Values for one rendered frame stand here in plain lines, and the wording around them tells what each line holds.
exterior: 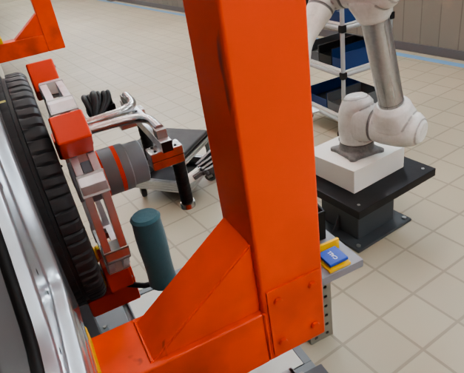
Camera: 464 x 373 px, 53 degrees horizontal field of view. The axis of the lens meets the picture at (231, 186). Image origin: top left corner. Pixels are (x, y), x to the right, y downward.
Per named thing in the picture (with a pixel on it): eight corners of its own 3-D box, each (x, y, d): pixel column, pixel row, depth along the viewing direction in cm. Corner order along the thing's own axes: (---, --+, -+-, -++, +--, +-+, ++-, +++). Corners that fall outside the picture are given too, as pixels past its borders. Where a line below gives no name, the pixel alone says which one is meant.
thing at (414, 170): (355, 184, 269) (354, 137, 254) (431, 220, 232) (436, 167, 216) (288, 220, 248) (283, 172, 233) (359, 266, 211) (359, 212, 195)
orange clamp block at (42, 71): (38, 101, 138) (27, 73, 139) (65, 94, 141) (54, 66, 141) (35, 93, 132) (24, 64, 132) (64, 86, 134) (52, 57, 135)
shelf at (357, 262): (253, 222, 179) (252, 216, 178) (291, 206, 185) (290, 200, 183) (319, 288, 145) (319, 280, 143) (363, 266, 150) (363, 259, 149)
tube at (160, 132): (81, 138, 129) (69, 101, 123) (148, 117, 135) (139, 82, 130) (95, 160, 115) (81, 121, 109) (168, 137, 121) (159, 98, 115)
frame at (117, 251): (84, 217, 170) (31, 70, 142) (102, 210, 172) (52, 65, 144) (123, 309, 127) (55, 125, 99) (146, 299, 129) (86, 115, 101)
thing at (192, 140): (219, 177, 299) (210, 129, 281) (193, 209, 271) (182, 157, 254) (162, 172, 316) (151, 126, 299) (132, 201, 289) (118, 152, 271)
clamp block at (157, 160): (149, 164, 126) (143, 147, 124) (179, 154, 129) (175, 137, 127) (154, 172, 122) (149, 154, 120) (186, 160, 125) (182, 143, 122)
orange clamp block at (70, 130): (52, 135, 110) (46, 118, 101) (85, 124, 112) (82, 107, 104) (62, 160, 108) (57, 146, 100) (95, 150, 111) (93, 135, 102)
